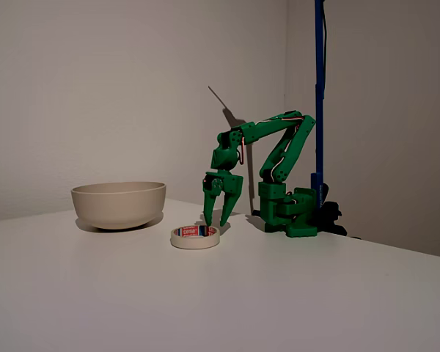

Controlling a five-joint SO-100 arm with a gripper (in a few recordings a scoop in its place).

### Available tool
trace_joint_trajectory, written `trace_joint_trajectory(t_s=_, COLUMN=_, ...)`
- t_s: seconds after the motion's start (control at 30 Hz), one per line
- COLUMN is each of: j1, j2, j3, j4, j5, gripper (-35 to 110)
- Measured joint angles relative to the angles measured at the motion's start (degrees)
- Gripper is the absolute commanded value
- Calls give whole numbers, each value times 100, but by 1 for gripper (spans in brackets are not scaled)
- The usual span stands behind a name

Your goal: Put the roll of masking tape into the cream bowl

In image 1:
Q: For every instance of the beige masking tape roll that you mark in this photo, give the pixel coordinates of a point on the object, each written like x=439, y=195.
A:
x=195, y=243

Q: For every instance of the black table clamp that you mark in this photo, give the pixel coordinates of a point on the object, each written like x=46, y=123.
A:
x=331, y=216

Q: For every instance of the blue stand pole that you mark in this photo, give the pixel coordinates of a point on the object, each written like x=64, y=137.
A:
x=319, y=110

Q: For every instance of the beige bowl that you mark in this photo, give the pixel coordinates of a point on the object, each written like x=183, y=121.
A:
x=119, y=207

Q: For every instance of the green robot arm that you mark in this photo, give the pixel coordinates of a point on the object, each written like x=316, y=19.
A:
x=278, y=125

